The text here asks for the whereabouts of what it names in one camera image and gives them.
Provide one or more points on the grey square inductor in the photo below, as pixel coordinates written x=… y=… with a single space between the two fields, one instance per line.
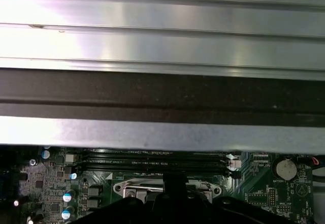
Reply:
x=93 y=204
x=70 y=158
x=95 y=191

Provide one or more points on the round coin battery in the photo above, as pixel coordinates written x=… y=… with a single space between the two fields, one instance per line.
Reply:
x=286 y=169

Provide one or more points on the black PC case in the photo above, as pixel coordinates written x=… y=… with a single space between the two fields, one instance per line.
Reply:
x=162 y=94

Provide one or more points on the metal socket cover frame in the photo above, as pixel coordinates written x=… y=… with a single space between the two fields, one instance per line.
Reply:
x=134 y=193

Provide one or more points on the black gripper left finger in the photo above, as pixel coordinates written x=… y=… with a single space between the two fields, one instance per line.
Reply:
x=142 y=213

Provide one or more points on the green motherboard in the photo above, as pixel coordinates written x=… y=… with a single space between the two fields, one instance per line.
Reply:
x=254 y=183

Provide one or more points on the CPU socket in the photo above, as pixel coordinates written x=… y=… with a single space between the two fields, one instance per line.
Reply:
x=117 y=189

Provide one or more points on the silver can capacitor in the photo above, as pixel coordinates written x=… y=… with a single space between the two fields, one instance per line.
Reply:
x=67 y=213
x=73 y=176
x=46 y=154
x=68 y=197

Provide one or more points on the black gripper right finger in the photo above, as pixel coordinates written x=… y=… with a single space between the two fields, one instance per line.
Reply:
x=208 y=213

